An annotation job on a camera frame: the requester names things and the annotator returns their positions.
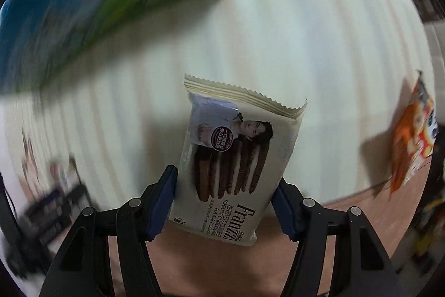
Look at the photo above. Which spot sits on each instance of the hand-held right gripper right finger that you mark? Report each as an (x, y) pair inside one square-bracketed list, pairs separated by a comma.
[(285, 210)]

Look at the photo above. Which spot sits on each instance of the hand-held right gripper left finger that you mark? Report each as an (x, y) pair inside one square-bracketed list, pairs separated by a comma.
[(163, 203)]

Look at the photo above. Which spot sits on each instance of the white chocolate cookie packet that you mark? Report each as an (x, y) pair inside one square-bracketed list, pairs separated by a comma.
[(236, 157)]

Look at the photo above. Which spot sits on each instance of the orange panda snack packet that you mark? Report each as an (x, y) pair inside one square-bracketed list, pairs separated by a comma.
[(413, 137)]

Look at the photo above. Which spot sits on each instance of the cream striped printed tablecloth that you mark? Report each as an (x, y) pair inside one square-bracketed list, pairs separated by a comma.
[(313, 39)]

